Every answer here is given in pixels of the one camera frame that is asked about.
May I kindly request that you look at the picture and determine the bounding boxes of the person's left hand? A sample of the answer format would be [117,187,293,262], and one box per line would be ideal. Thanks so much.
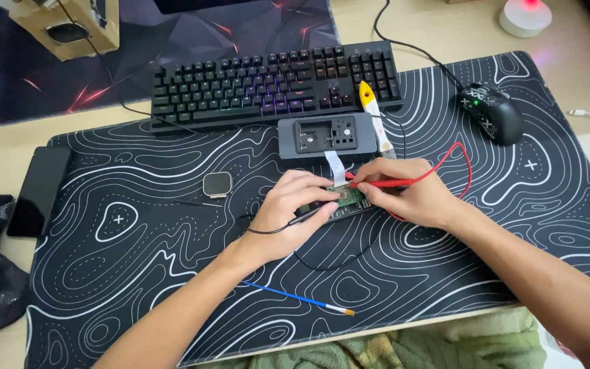
[234,169,342,264]

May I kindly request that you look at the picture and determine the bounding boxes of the person's right hand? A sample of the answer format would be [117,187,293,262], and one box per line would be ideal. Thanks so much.
[351,158,462,230]

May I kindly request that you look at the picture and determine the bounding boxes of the red test probe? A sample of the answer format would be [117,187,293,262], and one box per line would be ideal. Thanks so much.
[345,172,429,189]

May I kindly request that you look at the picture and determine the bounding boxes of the black test probe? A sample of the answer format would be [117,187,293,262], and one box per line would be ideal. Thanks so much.
[287,205,327,229]

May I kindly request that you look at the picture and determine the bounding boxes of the green circuit board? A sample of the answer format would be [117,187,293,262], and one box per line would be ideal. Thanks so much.
[295,183,378,224]

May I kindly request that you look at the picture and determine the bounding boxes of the silver smartwatch body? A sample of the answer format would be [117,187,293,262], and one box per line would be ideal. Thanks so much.
[203,172,233,199]

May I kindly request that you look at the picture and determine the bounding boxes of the blue paintbrush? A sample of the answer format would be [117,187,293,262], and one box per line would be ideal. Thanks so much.
[243,280,355,316]

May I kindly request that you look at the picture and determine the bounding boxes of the grey box device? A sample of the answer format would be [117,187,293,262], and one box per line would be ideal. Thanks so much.
[278,113,379,166]

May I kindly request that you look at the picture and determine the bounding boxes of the yellow and white tool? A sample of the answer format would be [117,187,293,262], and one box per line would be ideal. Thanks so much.
[359,80,397,160]

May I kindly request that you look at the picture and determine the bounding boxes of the black patterned computer mouse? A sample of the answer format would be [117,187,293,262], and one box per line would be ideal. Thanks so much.
[456,82,524,146]

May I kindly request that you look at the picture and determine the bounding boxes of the black contour line desk mat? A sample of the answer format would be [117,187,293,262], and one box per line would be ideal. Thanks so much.
[25,50,590,369]

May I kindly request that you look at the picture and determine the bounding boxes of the black backlit keyboard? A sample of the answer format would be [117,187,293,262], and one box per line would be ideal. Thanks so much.
[150,41,404,135]

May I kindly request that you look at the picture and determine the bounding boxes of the green blanket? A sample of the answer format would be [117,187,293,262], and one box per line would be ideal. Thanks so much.
[193,307,549,369]

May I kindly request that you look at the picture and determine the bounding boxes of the white round lamp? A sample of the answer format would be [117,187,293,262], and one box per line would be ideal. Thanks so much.
[498,0,553,38]

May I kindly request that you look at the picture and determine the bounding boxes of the black monitor base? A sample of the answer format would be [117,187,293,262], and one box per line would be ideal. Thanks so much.
[153,0,265,15]

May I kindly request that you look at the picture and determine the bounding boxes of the black phone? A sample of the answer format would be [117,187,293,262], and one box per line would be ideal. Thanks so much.
[6,147,73,238]

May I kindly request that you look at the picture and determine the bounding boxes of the cardboard box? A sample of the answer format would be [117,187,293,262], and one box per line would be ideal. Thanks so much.
[0,0,121,62]

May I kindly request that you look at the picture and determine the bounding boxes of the dark desk mat red streaks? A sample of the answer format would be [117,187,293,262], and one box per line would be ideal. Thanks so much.
[0,0,342,129]

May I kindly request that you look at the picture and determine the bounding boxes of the red probe cable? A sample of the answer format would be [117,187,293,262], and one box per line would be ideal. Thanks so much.
[387,142,473,222]

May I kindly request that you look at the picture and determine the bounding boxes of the black probe cable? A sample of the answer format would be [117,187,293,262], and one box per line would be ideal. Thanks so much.
[238,214,383,272]

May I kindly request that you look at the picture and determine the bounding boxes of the white ribbon cable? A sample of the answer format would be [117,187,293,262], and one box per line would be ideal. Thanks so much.
[324,150,350,186]

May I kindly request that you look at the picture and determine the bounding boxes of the black mouse cable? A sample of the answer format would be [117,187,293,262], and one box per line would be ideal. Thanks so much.
[373,0,465,90]

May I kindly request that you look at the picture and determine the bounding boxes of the thin black cable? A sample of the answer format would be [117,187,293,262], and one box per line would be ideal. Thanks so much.
[57,0,203,135]

